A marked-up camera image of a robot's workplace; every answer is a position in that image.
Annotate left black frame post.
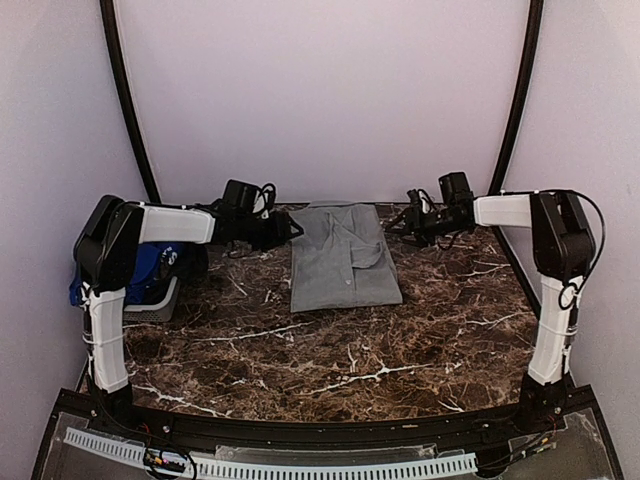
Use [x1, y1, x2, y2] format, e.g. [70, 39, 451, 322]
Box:
[99, 0, 161, 203]

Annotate grey laundry basket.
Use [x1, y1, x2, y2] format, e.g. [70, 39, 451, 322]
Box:
[123, 277, 180, 323]

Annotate black frame post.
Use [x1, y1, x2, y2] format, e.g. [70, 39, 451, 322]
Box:
[99, 0, 161, 203]
[488, 0, 544, 195]

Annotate blue printed t-shirt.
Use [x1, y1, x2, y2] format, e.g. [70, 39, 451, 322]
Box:
[69, 239, 175, 307]

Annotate black garment in basket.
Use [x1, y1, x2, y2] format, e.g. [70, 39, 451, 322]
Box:
[168, 243, 209, 284]

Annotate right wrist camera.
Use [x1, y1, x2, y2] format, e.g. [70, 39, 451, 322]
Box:
[407, 188, 435, 214]

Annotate grey button shirt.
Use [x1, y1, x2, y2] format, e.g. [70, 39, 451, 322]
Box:
[290, 202, 403, 313]

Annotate black curved front rail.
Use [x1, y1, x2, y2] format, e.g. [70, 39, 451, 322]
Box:
[54, 384, 596, 456]

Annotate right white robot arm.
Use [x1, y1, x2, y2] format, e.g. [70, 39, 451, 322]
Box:
[385, 172, 606, 386]

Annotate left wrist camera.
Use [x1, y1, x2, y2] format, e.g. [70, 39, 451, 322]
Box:
[252, 183, 277, 219]

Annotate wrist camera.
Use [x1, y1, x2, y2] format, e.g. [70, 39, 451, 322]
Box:
[407, 188, 435, 214]
[252, 183, 277, 219]

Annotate right black frame post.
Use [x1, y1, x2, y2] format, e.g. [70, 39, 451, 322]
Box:
[488, 0, 544, 195]

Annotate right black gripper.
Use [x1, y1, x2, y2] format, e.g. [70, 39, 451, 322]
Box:
[385, 204, 465, 248]

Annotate white slotted cable duct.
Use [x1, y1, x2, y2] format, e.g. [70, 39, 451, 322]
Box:
[64, 427, 477, 479]

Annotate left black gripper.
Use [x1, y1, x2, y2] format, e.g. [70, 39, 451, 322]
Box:
[238, 210, 305, 252]

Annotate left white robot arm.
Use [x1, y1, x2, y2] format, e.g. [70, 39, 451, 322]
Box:
[73, 180, 304, 394]

